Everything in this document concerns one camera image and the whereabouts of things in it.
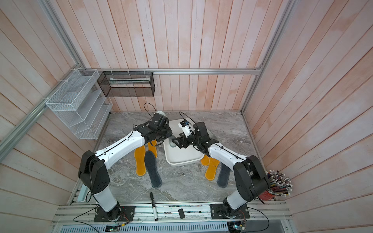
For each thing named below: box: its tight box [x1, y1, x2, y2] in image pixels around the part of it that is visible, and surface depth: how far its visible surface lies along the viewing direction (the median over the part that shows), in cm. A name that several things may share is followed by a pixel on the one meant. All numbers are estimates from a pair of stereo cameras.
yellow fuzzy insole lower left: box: [134, 145, 147, 177], surface depth 92 cm
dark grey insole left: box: [144, 150, 163, 189], surface depth 90 cm
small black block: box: [177, 208, 186, 220], surface depth 75 cm
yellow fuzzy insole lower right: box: [204, 157, 221, 181], surface depth 90 cm
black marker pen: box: [149, 192, 158, 222], surface depth 76 cm
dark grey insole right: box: [217, 162, 231, 188], surface depth 87 cm
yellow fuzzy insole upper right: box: [201, 154, 210, 167], surface depth 93 cm
